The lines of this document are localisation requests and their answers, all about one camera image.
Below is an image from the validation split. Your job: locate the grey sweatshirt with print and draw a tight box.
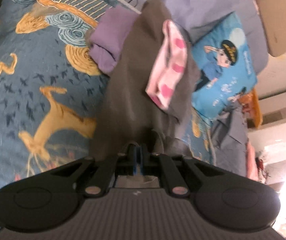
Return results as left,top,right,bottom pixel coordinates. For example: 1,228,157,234
90,0,201,188

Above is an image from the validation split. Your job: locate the pink towel on duvet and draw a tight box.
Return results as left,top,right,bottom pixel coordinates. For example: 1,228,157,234
246,141,258,181

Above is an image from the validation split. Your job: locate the blue floral quilt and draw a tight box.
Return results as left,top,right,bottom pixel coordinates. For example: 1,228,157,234
0,0,201,188

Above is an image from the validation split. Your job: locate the orange plush toy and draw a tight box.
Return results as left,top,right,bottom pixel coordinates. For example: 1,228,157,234
238,88,263,129

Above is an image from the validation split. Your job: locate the blue cartoon police pillow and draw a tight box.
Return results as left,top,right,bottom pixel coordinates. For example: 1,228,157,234
192,12,257,122

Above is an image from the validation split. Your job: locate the folded purple garment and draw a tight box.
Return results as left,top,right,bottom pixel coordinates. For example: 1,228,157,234
86,5,139,76

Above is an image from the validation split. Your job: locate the grey-blue duvet with lettering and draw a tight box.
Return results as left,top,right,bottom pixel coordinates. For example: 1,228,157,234
92,0,270,178

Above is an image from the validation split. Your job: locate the beige headrest cushion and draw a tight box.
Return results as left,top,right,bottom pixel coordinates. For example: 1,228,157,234
255,0,286,57

